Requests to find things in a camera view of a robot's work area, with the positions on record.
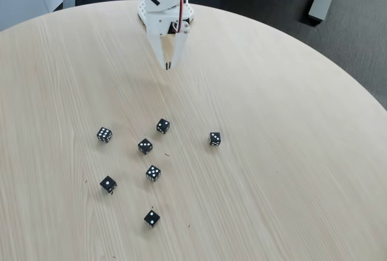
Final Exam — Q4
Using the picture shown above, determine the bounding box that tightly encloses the black die showing one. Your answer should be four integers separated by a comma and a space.
99, 175, 118, 195

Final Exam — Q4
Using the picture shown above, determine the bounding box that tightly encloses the black die showing six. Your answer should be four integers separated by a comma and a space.
96, 126, 114, 143

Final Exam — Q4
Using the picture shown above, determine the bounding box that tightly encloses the black die showing two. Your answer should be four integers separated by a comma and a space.
155, 118, 171, 135
143, 209, 161, 228

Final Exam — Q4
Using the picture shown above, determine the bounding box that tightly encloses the black die showing three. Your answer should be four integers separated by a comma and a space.
208, 131, 221, 147
137, 138, 154, 155

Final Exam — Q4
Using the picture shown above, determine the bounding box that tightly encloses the black die showing five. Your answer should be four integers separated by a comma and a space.
145, 164, 162, 183

